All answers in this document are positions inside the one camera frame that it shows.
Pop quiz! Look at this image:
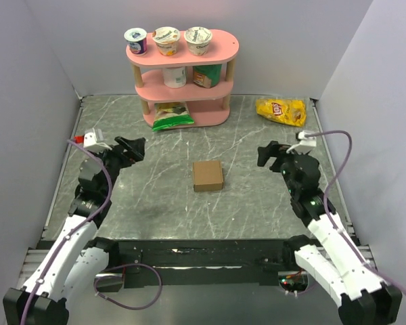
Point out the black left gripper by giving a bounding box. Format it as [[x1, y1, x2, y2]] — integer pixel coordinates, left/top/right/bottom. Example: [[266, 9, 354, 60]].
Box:
[[90, 135, 145, 196]]

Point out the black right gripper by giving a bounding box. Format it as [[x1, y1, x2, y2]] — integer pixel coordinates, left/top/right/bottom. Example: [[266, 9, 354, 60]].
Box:
[[257, 140, 306, 196]]

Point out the brown cardboard box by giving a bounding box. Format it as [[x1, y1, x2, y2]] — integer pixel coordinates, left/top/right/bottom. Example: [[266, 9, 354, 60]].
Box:
[[192, 160, 224, 192]]

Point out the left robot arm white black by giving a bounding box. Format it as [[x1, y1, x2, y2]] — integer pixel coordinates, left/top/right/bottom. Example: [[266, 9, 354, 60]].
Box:
[[3, 130, 146, 324]]

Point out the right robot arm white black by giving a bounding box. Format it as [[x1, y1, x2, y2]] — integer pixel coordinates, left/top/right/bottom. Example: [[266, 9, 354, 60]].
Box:
[[257, 141, 403, 324]]

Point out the green snack box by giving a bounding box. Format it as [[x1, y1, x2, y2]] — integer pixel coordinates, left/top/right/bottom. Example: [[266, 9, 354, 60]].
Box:
[[193, 64, 222, 89]]

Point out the yellow Lays chip bag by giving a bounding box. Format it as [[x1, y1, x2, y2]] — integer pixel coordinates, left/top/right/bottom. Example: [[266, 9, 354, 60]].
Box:
[[255, 98, 307, 127]]

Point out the green chip bag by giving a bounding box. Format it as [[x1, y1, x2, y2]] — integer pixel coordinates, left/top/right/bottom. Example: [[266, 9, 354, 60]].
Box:
[[152, 102, 195, 131]]

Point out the pink three-tier shelf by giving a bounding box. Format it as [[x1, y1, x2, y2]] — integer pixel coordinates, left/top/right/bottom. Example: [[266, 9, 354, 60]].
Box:
[[126, 29, 240, 127]]

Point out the white cup middle shelf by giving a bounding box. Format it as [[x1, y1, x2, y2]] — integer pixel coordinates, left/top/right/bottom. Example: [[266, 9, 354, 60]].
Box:
[[162, 66, 187, 89]]

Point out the purple white yogurt cup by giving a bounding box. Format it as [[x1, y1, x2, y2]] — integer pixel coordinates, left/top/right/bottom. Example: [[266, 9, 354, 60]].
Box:
[[124, 28, 147, 56]]

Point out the orange Chobani yogurt cup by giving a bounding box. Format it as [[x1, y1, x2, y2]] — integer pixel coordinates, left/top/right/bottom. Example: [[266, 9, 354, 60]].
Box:
[[152, 26, 181, 56]]

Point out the white Chobani yogurt cup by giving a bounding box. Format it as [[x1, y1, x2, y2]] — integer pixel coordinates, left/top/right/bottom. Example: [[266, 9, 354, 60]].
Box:
[[184, 26, 212, 56]]

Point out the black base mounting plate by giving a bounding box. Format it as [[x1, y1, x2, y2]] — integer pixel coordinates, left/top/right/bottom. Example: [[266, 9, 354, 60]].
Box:
[[37, 238, 359, 293]]

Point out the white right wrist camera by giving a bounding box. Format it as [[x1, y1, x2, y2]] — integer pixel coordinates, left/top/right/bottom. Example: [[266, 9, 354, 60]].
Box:
[[286, 131, 317, 154]]

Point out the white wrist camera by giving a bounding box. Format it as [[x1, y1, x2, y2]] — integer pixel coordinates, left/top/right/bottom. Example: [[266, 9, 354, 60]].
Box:
[[286, 131, 317, 154], [74, 128, 112, 153]]

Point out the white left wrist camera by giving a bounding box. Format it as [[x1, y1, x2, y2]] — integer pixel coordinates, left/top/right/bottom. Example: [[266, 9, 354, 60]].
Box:
[[74, 128, 112, 153]]

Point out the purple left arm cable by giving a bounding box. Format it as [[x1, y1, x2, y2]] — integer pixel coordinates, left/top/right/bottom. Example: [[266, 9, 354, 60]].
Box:
[[19, 138, 163, 325]]

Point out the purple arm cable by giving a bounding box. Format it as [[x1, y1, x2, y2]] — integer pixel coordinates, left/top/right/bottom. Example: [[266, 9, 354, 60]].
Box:
[[284, 129, 406, 319], [19, 138, 163, 325]]

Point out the aluminium rail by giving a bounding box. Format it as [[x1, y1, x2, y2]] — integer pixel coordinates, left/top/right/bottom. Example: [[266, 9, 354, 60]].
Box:
[[17, 248, 49, 288]]

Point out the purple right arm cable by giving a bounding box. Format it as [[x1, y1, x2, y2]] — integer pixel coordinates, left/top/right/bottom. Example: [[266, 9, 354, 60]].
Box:
[[284, 129, 406, 319]]

